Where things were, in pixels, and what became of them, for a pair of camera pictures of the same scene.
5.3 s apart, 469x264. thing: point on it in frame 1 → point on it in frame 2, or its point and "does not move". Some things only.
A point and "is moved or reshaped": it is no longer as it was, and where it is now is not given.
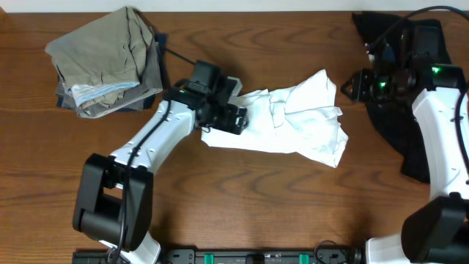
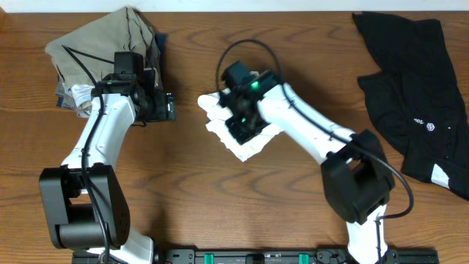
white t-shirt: [303, 118] is moved or reshaped
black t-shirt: [402, 51] does not move
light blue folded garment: [80, 94] does not move
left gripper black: [227, 124] → [165, 109]
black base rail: [237, 257] does not move
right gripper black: [358, 90] → [241, 136]
